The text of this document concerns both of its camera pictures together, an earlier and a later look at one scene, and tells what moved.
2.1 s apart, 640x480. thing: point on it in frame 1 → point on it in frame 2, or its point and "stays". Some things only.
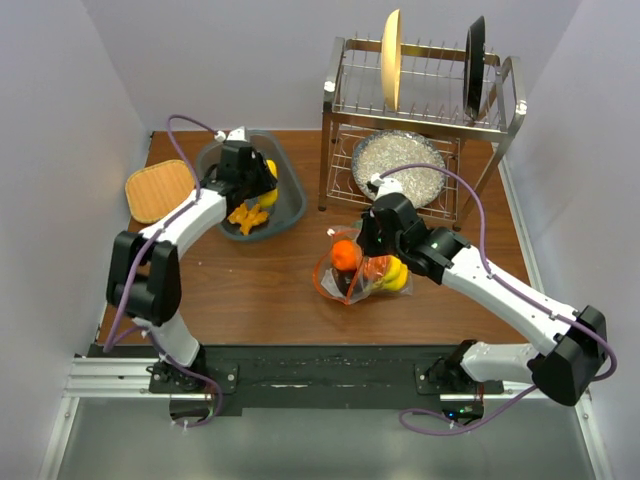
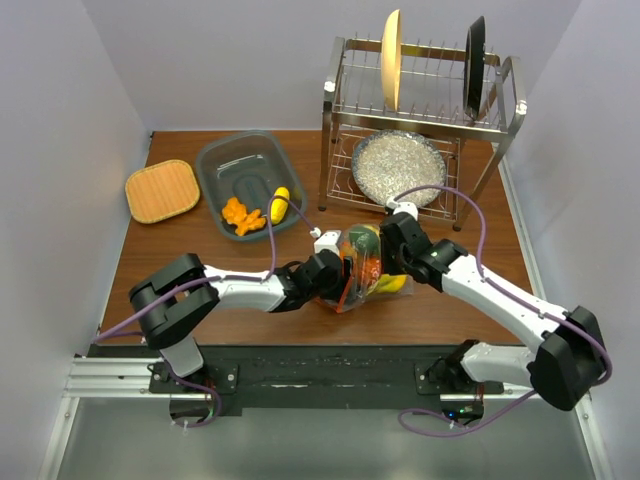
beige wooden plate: x=391 y=60 stays
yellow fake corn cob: x=269 y=199 → x=279 y=205
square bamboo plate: x=156 y=190 stays
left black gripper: x=266 y=180 → x=341 y=283
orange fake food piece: x=247 y=218 stays
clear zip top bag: x=342 y=274 stays
